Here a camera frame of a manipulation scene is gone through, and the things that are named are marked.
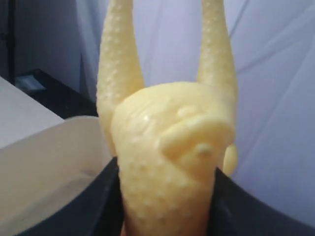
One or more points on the cream bin marked O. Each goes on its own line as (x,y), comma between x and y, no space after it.
(44,172)

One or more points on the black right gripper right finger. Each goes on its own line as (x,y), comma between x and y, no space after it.
(237,213)

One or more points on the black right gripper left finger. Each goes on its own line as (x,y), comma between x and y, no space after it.
(97,211)

